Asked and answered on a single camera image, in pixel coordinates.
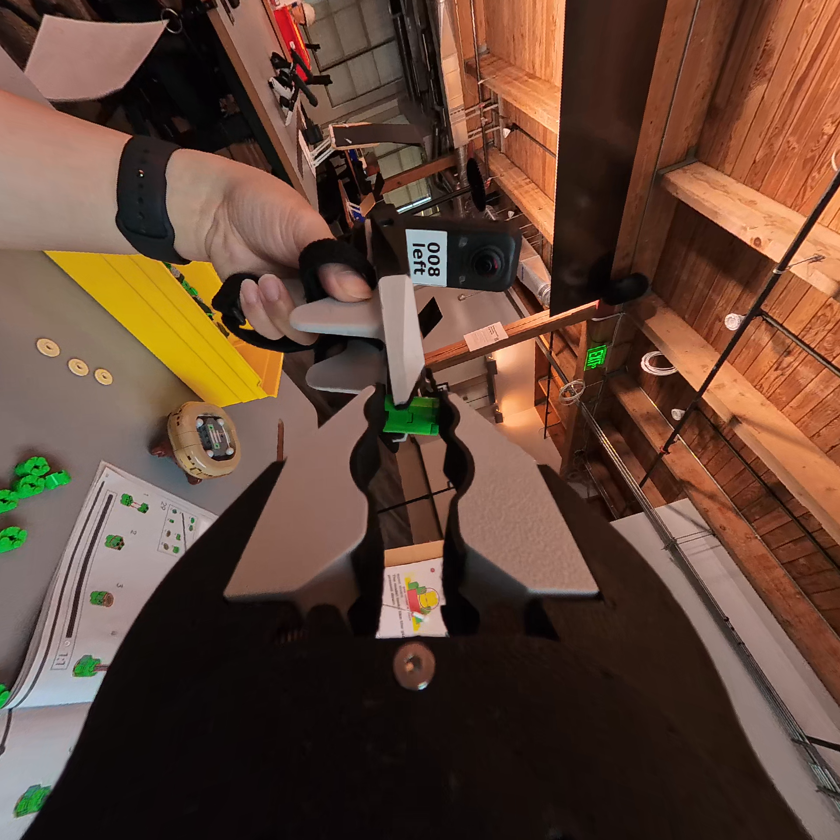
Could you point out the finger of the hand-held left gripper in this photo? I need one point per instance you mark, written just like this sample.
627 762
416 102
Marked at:
401 341

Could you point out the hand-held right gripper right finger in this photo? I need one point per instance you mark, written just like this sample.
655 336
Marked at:
518 531

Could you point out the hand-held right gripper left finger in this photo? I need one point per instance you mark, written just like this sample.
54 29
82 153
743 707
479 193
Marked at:
308 525

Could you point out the green brick piece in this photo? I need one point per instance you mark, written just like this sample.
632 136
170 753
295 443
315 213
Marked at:
410 420

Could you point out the person's left forearm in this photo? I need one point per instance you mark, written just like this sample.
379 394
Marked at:
52 170

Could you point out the grey desk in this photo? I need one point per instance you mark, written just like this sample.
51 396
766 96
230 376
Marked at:
98 420

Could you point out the person's left hand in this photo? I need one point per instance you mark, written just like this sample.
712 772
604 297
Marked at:
243 210

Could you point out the white paper notice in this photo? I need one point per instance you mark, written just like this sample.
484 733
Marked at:
485 336

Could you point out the brown brick rod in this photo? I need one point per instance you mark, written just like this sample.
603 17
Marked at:
281 441

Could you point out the wooden crossbeam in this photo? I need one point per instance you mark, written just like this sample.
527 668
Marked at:
525 331

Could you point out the cardboard box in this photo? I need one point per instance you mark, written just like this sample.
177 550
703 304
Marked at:
413 552

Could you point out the white illustrated leaflet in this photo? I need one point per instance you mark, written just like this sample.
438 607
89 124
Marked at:
413 597

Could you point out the tan round brick model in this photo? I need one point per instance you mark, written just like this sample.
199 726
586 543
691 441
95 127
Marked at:
197 436

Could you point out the black hanging panel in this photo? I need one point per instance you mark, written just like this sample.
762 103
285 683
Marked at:
590 164

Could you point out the green exit sign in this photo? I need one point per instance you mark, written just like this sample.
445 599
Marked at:
596 356

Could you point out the brick instruction booklet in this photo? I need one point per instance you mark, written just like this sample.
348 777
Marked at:
131 558

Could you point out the yellow plastic bin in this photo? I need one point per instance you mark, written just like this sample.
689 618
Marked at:
164 315

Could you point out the tan round brick disc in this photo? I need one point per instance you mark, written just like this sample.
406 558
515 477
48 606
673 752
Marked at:
103 376
78 366
48 346

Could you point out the wooden workbench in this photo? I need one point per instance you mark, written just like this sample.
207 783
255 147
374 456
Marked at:
253 72

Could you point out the group of green leaf bricks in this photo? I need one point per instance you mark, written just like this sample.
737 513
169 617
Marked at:
31 467

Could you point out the black wrist watch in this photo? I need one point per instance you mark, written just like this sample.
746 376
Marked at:
144 210

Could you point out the green brick bush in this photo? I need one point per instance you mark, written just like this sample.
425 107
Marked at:
29 800

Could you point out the beige sheet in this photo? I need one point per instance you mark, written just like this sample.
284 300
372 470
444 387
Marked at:
92 59

